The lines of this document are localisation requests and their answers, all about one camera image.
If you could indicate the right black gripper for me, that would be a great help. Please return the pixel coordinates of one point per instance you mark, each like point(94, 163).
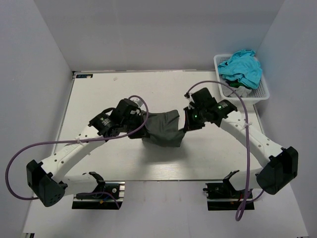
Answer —
point(187, 119)

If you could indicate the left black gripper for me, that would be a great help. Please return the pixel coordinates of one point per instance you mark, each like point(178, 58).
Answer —
point(138, 125)

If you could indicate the dark grey t shirt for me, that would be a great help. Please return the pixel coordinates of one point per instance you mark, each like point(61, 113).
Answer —
point(162, 129)

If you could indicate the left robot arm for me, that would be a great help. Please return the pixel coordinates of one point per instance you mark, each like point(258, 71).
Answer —
point(48, 178)

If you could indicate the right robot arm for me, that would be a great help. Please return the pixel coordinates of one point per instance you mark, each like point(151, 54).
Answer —
point(278, 165)

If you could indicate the white grey garment in basket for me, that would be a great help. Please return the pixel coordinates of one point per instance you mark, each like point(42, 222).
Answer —
point(241, 91)

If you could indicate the green garment in basket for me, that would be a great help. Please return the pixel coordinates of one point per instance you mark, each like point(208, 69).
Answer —
point(235, 84)

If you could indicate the turquoise t shirt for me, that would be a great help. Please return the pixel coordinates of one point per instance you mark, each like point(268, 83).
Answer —
point(243, 67)

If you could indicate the dark label sticker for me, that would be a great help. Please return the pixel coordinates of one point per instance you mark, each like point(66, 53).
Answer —
point(84, 76)

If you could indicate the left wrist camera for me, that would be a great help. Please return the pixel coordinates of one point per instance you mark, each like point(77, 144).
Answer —
point(126, 107)

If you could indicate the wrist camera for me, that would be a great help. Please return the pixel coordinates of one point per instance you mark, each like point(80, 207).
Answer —
point(126, 107)
point(203, 99)

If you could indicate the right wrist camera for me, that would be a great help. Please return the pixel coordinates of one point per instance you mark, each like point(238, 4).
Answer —
point(203, 99)

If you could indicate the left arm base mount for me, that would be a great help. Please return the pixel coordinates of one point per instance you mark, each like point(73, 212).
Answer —
point(108, 196)

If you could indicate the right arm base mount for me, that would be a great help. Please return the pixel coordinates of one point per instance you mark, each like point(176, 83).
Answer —
point(221, 198)

